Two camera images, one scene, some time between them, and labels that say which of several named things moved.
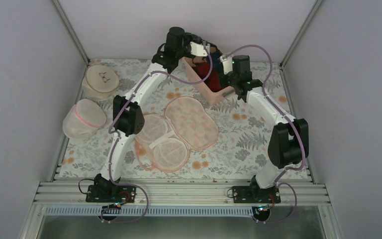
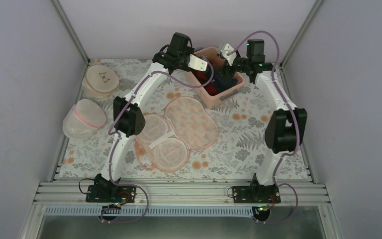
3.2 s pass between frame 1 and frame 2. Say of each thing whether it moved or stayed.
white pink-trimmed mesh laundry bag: stayed
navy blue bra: moved
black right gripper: moved
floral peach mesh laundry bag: stayed
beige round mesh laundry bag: stayed
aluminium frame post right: stayed
